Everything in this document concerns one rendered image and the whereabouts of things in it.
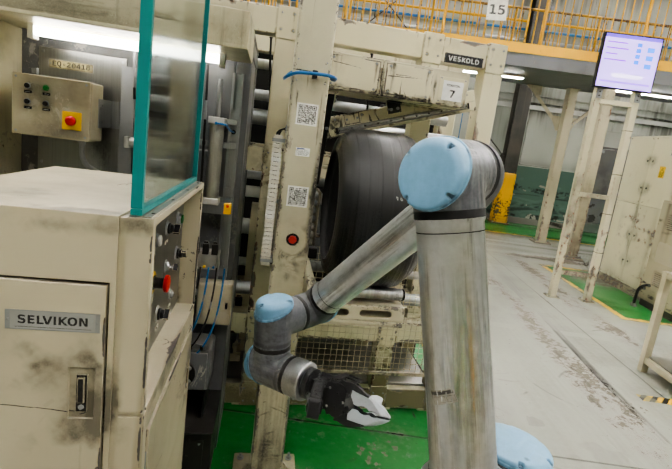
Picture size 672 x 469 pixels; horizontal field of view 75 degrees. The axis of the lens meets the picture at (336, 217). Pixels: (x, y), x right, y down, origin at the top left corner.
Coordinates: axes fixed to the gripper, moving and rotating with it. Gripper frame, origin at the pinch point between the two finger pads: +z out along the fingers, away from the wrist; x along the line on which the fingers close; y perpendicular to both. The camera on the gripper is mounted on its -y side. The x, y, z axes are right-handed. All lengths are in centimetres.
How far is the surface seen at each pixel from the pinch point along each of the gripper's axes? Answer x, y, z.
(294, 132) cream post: -67, 33, -63
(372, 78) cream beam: -101, 65, -56
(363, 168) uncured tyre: -58, 37, -36
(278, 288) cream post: -11, 45, -66
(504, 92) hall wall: -450, 962, -209
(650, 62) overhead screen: -273, 436, 50
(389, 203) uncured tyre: -48, 42, -27
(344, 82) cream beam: -97, 59, -64
